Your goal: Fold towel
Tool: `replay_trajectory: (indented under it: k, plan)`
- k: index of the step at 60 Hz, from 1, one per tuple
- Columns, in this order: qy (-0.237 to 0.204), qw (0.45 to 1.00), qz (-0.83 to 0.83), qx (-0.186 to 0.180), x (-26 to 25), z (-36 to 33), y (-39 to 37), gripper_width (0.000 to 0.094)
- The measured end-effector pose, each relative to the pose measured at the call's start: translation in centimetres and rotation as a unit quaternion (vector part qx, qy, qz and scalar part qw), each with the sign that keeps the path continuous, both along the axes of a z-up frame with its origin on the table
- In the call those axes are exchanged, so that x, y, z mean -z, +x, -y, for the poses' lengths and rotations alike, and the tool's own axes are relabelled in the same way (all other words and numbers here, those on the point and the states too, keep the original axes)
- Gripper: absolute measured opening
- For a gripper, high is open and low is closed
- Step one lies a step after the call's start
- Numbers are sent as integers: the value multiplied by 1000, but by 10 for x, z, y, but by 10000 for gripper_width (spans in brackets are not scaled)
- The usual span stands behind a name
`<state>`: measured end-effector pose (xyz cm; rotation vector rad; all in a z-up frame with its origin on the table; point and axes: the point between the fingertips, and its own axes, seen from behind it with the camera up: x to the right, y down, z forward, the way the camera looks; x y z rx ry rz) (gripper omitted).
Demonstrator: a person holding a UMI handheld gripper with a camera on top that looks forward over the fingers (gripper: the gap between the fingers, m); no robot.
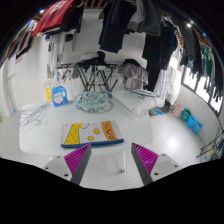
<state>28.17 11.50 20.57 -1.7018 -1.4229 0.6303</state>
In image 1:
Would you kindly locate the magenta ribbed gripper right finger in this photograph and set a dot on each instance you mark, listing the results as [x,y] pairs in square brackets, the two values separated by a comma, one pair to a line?
[145,160]

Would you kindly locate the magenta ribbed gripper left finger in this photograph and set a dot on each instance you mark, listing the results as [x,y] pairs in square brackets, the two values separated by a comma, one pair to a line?
[77,162]

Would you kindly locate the folded cartoon print towel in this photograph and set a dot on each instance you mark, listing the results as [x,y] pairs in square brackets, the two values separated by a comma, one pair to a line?
[96,134]

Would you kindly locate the white folded bedding pile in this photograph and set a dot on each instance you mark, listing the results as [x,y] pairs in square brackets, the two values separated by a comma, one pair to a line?
[139,102]

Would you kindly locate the pink plastic bucket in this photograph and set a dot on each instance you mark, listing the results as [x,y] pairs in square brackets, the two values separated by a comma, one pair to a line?
[177,110]

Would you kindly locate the blue plastic bucket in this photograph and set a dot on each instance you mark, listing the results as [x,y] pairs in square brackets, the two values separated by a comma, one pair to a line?
[197,127]
[191,121]

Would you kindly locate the teal plastic bucket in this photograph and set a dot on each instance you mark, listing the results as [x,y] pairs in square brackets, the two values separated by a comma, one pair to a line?
[185,115]

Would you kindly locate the yellow detergent bottle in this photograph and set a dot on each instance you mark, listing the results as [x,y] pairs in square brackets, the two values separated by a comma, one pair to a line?
[49,94]

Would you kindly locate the blue detergent bottle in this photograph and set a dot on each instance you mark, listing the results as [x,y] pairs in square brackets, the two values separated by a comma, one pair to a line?
[59,96]

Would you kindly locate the white hanging garment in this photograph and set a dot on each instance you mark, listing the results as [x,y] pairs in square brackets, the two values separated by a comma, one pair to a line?
[168,85]

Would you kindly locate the grey garment on rack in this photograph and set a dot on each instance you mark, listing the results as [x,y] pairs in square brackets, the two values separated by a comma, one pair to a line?
[132,76]

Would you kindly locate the black folding drying rack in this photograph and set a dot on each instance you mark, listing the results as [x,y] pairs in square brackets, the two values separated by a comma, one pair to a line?
[92,76]

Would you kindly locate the black hanging trousers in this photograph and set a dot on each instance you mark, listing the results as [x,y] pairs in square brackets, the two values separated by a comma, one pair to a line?
[157,52]

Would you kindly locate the grey hanging garment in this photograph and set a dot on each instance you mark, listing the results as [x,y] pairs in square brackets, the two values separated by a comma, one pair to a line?
[147,18]

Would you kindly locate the black hanging jacket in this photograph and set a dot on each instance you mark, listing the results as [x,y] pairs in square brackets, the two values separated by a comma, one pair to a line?
[117,15]

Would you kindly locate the red hanging shirt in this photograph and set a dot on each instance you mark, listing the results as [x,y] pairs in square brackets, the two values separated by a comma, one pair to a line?
[53,16]

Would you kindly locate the pile of wire hangers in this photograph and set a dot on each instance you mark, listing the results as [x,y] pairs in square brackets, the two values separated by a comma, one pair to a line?
[33,116]

